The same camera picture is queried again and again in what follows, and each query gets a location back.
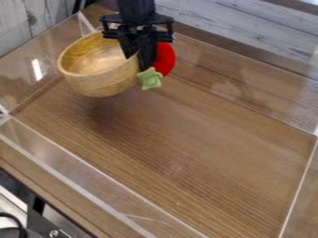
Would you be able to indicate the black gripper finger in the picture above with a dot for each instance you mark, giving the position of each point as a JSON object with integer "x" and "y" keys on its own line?
{"x": 147, "y": 51}
{"x": 128, "y": 45}

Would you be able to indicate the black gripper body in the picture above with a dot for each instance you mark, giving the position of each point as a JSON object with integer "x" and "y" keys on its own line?
{"x": 136, "y": 14}

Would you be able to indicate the red plush tomato green stem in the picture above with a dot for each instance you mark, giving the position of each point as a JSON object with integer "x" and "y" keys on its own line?
{"x": 160, "y": 67}

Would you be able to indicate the wooden bowl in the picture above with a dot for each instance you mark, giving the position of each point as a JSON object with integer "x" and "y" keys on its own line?
{"x": 95, "y": 67}

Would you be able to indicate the clear acrylic corner bracket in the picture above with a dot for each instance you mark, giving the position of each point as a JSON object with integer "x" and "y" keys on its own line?
{"x": 85, "y": 26}

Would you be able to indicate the clear acrylic tray wall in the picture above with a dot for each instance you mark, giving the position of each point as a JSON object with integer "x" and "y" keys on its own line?
{"x": 97, "y": 202}

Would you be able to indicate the black table leg bracket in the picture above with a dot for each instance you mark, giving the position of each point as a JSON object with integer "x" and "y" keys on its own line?
{"x": 47, "y": 221}

